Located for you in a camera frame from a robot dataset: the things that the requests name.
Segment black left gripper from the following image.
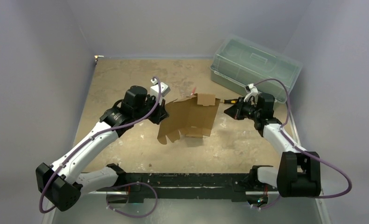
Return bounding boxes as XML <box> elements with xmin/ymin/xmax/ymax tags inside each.
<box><xmin>133</xmin><ymin>94</ymin><xmax>169</xmax><ymax>125</ymax></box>

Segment brown cardboard box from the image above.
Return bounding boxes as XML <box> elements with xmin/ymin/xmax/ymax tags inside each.
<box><xmin>157</xmin><ymin>93</ymin><xmax>221</xmax><ymax>145</ymax></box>

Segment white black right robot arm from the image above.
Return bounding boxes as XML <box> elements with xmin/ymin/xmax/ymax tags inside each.
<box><xmin>224</xmin><ymin>93</ymin><xmax>321</xmax><ymax>197</ymax></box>

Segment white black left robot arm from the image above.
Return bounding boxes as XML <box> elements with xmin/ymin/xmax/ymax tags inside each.
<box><xmin>35</xmin><ymin>83</ymin><xmax>170</xmax><ymax>213</ymax></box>

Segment clear plastic storage box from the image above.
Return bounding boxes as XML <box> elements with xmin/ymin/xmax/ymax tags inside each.
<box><xmin>210</xmin><ymin>35</ymin><xmax>302</xmax><ymax>104</ymax></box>

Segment yellow black screwdriver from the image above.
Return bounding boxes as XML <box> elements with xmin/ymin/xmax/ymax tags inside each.
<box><xmin>220</xmin><ymin>99</ymin><xmax>237</xmax><ymax>105</ymax></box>

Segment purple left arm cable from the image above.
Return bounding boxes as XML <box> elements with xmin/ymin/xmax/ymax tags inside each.
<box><xmin>38</xmin><ymin>77</ymin><xmax>163</xmax><ymax>214</ymax></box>

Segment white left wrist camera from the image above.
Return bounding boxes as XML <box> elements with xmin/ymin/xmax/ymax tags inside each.
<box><xmin>150</xmin><ymin>78</ymin><xmax>171</xmax><ymax>98</ymax></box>

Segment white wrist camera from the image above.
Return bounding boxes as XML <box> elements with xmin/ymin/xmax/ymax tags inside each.
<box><xmin>150</xmin><ymin>78</ymin><xmax>171</xmax><ymax>98</ymax></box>
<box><xmin>244</xmin><ymin>84</ymin><xmax>259</xmax><ymax>102</ymax></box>

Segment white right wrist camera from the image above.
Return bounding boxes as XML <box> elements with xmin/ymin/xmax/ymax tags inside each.
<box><xmin>244</xmin><ymin>84</ymin><xmax>259</xmax><ymax>102</ymax></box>

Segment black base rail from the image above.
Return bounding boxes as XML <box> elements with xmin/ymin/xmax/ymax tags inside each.
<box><xmin>102</xmin><ymin>163</ymin><xmax>277</xmax><ymax>203</ymax></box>

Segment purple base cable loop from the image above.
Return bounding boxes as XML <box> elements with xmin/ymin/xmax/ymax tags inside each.
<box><xmin>105</xmin><ymin>182</ymin><xmax>158</xmax><ymax>219</ymax></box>

